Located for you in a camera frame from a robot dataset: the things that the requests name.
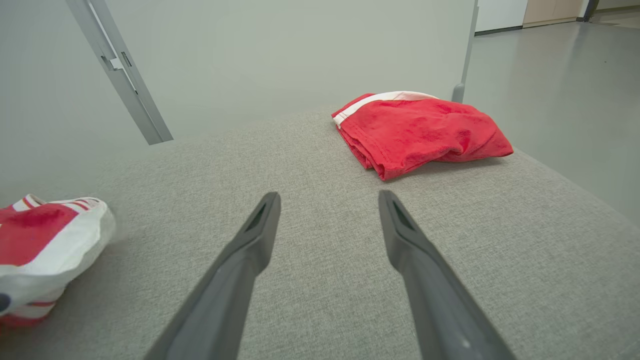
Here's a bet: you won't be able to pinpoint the grey partition end frame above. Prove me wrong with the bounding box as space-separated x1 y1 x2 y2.
451 0 481 104

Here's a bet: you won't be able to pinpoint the grey partition post with foot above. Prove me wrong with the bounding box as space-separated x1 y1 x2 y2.
87 0 174 143
65 0 162 146

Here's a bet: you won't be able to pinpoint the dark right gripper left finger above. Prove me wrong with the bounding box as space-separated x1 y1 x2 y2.
144 191 282 360

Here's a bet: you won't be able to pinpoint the red shorts with white stripe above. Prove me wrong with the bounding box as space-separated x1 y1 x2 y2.
331 91 515 182

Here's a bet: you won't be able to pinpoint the beige cabinet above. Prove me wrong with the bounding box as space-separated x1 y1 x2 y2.
522 0 592 29

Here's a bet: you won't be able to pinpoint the red and white jersey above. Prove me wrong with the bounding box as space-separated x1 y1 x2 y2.
0 194 117 329

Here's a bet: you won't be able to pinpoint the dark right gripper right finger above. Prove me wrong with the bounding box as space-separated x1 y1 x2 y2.
378 189 517 360

